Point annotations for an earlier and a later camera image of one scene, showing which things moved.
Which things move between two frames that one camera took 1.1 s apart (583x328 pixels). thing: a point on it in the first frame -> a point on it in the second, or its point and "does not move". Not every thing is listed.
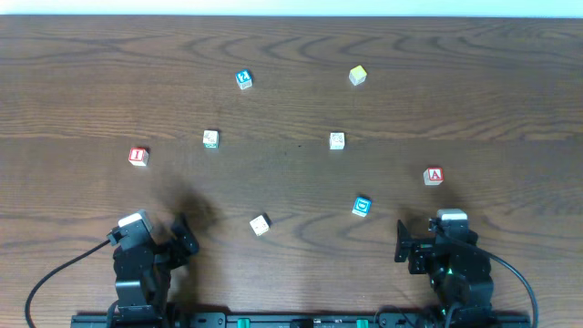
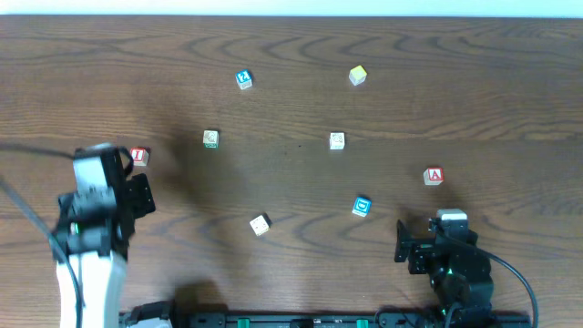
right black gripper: [417, 252] does not move
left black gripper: [168, 251] -> [139, 196]
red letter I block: [138, 156] does not move
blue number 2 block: [244, 78] does not move
